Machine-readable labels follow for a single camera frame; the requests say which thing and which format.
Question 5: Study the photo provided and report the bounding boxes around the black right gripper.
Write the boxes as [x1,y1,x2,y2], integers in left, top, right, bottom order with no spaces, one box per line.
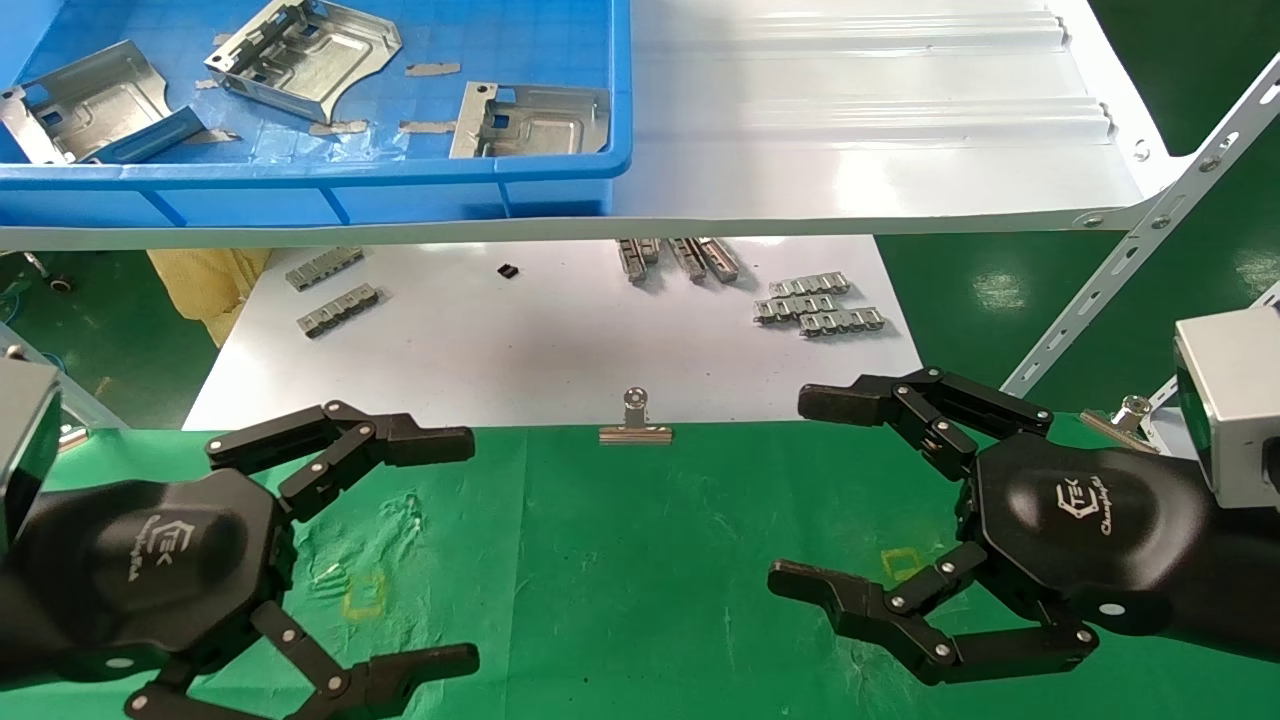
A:
[767,366,1217,687]

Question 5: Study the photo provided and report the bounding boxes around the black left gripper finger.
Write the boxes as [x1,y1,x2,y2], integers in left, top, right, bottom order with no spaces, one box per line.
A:
[205,400,477,522]

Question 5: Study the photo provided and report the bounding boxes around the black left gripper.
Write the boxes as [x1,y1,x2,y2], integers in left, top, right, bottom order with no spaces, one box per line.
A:
[10,468,482,720]

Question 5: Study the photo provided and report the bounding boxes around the stamped sheet metal part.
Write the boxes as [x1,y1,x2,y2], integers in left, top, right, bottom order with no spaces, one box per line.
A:
[448,81,612,160]
[204,0,404,124]
[0,40,209,167]

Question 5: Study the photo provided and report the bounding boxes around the white flat board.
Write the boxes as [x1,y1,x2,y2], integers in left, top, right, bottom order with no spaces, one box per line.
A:
[182,234,924,432]

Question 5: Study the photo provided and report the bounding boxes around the grey metal clip strip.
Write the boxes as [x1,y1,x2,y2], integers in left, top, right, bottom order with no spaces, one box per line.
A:
[296,282,383,341]
[797,305,888,340]
[284,245,366,293]
[753,291,838,325]
[767,270,853,299]

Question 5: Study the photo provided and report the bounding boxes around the green table cloth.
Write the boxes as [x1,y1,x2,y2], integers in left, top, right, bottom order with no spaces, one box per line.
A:
[0,414,1280,720]

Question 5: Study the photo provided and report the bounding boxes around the yellow bag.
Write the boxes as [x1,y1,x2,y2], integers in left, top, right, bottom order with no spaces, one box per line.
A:
[146,247,274,349]

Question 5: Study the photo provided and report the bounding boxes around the blue plastic bin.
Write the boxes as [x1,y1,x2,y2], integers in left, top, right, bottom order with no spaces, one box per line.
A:
[0,0,635,230]

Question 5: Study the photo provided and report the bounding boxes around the white ribbed shelf board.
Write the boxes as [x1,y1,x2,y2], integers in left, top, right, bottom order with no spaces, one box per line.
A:
[0,0,1193,252]

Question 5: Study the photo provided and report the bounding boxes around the black caster wheel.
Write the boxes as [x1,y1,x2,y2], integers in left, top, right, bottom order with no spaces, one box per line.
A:
[20,250,76,296]

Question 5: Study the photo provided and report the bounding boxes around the grey metal rail piece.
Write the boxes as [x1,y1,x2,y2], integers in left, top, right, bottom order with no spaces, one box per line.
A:
[615,238,663,286]
[666,238,709,285]
[693,237,743,285]

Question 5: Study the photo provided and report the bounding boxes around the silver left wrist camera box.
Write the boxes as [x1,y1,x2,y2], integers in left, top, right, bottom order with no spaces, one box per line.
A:
[0,356,63,549]

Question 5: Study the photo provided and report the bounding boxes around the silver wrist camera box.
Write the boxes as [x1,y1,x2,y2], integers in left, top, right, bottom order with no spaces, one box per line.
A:
[0,356,63,549]
[1172,309,1280,512]

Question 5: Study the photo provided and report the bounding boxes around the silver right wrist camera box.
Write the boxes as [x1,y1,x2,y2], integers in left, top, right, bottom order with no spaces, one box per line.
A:
[1172,309,1280,512]

